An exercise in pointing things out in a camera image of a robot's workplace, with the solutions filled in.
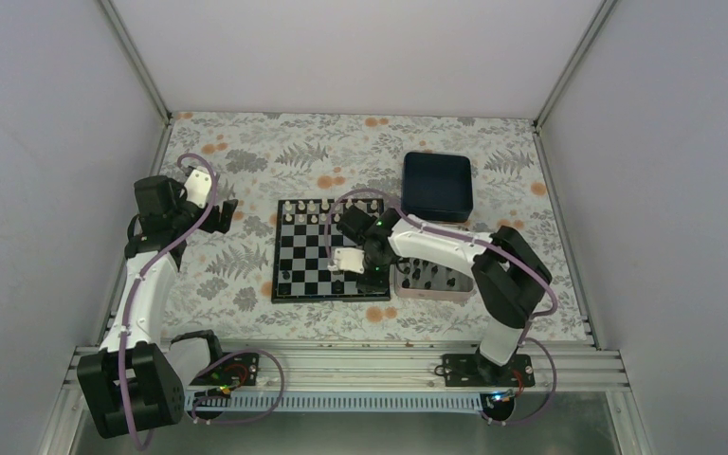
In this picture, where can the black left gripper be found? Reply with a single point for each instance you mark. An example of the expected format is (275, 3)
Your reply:
(210, 225)

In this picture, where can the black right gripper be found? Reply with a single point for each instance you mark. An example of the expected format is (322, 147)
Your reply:
(375, 284)

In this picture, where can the black chess piece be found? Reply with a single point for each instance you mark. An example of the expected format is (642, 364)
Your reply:
(337, 287)

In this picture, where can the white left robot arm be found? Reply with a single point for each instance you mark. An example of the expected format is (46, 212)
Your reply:
(129, 384)

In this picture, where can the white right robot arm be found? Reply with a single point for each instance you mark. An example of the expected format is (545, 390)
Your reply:
(507, 273)

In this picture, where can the white chess piece row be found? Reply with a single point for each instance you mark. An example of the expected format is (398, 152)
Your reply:
(318, 211)

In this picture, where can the metal tin tray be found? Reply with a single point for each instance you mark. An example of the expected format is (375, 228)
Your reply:
(420, 279)

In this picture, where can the black white chessboard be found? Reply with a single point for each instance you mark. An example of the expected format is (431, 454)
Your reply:
(303, 251)

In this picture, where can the floral patterned table mat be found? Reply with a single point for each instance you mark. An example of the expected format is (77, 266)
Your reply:
(225, 280)

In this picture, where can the dark blue tin lid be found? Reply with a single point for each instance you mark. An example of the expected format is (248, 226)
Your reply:
(437, 187)

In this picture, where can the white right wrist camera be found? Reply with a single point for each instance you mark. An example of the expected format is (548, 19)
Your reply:
(347, 259)

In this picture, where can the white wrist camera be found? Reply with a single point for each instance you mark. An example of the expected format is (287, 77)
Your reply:
(347, 259)
(198, 187)

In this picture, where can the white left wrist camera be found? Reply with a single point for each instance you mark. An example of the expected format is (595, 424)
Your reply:
(198, 187)

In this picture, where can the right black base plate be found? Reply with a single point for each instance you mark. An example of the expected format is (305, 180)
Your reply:
(472, 370)

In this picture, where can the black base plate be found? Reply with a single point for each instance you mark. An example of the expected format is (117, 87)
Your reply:
(472, 370)
(238, 371)

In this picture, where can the aluminium rail frame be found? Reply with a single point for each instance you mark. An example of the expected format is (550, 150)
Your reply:
(407, 366)

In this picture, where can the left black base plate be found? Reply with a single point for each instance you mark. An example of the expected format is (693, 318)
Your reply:
(238, 371)

